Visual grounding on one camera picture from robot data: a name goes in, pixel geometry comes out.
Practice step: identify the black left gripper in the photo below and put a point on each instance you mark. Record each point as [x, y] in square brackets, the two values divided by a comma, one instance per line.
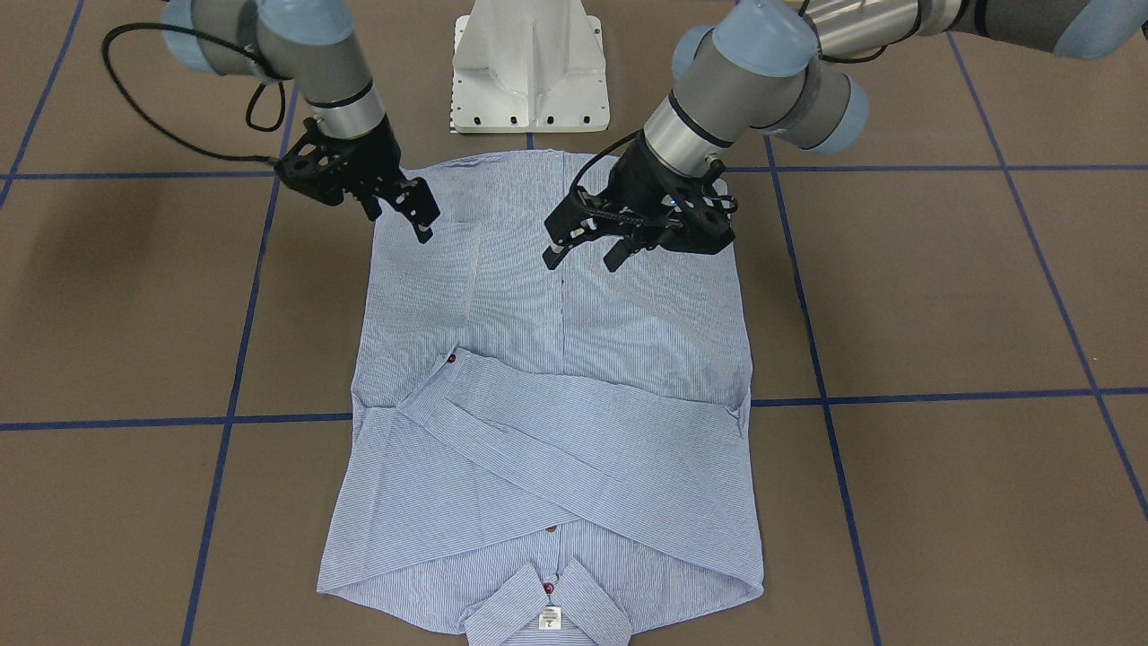
[635, 176]

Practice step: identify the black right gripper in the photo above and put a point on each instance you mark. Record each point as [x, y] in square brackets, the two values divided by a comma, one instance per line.
[377, 154]

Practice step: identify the light blue striped shirt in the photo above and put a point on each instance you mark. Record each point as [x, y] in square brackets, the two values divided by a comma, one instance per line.
[543, 457]

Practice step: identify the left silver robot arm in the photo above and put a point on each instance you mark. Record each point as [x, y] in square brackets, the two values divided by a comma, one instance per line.
[781, 71]

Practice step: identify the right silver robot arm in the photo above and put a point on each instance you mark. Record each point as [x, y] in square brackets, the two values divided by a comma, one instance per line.
[311, 43]

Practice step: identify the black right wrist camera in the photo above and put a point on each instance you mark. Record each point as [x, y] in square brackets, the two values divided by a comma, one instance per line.
[317, 165]

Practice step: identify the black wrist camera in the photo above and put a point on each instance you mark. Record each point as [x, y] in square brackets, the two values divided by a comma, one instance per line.
[700, 219]
[317, 165]

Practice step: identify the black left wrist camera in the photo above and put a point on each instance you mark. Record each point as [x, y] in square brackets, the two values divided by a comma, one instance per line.
[700, 219]

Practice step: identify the white camera stand pedestal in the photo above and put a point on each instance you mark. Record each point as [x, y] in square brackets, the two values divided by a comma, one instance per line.
[529, 67]

